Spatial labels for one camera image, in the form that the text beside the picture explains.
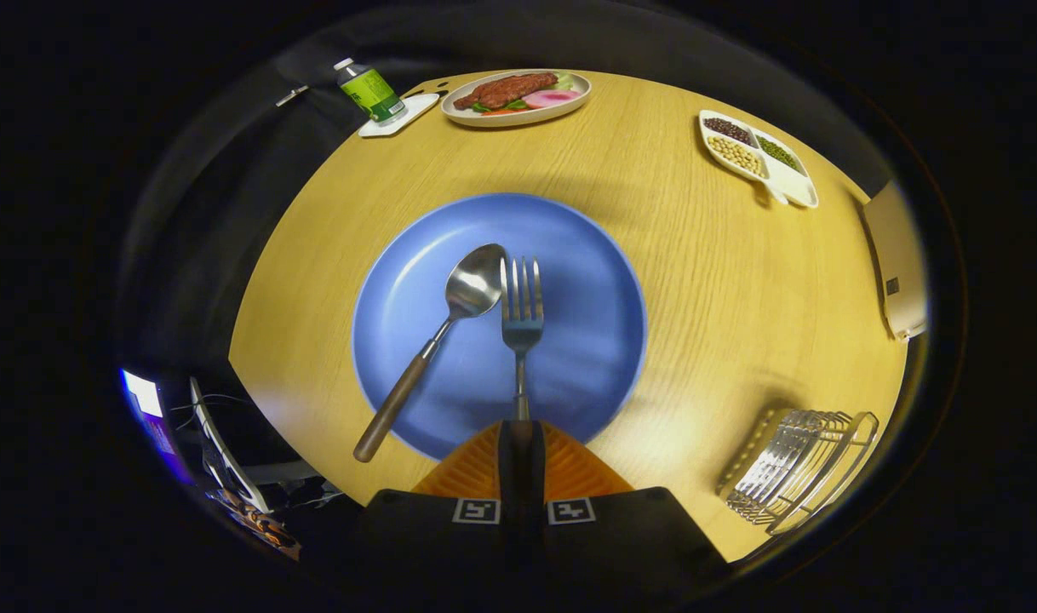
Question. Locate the beige food plate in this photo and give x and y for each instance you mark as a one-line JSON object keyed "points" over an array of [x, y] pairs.
{"points": [[484, 119]]}

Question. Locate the white laptop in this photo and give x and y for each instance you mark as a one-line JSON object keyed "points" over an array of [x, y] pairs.
{"points": [[220, 451]]}

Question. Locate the green label plastic bottle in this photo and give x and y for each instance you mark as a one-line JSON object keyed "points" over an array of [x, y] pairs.
{"points": [[369, 89]]}

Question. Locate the silver clip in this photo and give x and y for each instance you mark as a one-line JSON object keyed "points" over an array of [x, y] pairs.
{"points": [[292, 94]]}

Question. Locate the lit computer monitor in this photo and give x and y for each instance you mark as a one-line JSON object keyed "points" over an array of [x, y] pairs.
{"points": [[144, 396]]}

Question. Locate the blue plate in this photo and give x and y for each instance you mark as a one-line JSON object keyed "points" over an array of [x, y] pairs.
{"points": [[587, 340]]}

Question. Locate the pile of green beans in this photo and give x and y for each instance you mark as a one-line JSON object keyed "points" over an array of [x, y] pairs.
{"points": [[778, 153]]}

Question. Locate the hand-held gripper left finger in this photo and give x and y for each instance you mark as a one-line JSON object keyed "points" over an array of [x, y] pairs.
{"points": [[508, 477]]}

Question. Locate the orange patterned object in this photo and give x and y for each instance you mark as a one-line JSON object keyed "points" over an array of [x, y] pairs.
{"points": [[263, 528]]}

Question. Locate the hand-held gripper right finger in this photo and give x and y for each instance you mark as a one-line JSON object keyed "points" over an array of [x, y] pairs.
{"points": [[535, 477]]}

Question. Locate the white divided tray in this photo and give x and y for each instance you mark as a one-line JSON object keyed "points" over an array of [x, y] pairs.
{"points": [[795, 183]]}

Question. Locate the white square coaster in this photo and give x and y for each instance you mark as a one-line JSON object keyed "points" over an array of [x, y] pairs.
{"points": [[416, 106]]}

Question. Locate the pink ham slice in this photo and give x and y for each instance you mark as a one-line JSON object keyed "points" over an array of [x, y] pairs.
{"points": [[552, 98]]}

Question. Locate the white toaster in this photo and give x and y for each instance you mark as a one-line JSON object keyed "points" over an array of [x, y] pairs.
{"points": [[897, 255]]}

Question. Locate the brown steak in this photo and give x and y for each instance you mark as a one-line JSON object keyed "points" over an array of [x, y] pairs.
{"points": [[506, 88]]}

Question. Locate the pile of yellow soybeans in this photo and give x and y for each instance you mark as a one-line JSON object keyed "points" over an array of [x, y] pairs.
{"points": [[736, 155]]}

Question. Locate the pile of dark red beans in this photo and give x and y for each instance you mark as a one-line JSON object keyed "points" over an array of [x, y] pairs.
{"points": [[727, 130]]}

